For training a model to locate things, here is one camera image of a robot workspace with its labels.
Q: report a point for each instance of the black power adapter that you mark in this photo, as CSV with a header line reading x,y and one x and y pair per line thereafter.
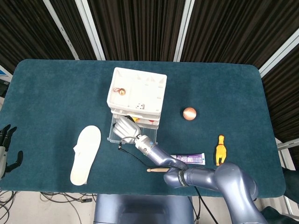
x,y
86,200

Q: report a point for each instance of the teal table cloth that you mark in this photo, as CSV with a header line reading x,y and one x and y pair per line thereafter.
x,y
58,105

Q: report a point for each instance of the white dice black dots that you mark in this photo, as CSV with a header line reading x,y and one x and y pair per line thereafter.
x,y
140,106

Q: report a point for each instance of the yellow rubber chicken toy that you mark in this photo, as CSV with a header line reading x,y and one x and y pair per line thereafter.
x,y
220,149

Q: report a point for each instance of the yellow chick toy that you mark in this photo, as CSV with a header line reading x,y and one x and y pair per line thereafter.
x,y
136,120

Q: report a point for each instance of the blue-grey robot torso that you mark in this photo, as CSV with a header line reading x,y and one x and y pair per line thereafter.
x,y
140,210

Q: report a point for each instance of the aluminium frame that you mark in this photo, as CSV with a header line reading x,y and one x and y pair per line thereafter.
x,y
287,145

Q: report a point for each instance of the blue white sign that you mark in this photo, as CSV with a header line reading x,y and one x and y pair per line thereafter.
x,y
4,73

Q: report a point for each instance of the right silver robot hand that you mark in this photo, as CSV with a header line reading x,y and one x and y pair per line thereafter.
x,y
127,129

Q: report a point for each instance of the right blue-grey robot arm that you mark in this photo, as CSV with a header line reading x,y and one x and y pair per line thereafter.
x,y
210,179

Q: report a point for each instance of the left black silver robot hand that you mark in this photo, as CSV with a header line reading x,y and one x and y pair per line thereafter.
x,y
4,140

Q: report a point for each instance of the white flat slipper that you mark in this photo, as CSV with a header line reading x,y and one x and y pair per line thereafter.
x,y
85,154

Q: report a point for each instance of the wooden drumstick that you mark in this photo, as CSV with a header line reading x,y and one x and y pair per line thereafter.
x,y
156,170

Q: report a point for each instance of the white frame post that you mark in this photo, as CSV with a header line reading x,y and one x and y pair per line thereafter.
x,y
278,56
63,30
183,30
92,30

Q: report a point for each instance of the copper coloured ball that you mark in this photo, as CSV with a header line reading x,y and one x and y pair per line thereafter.
x,y
189,114

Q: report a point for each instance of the white plastic drawer organizer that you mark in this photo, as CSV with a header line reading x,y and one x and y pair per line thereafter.
x,y
140,86

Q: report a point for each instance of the purple white toothpaste tube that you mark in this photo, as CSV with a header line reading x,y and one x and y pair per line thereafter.
x,y
191,159

